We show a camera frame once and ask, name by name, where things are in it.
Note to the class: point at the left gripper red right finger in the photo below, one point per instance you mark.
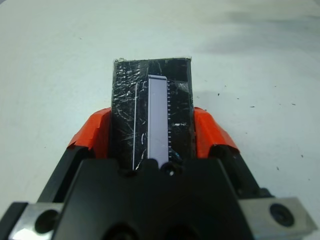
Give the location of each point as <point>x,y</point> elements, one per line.
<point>207,132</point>

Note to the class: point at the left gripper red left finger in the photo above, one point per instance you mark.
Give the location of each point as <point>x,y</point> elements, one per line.
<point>92,135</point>

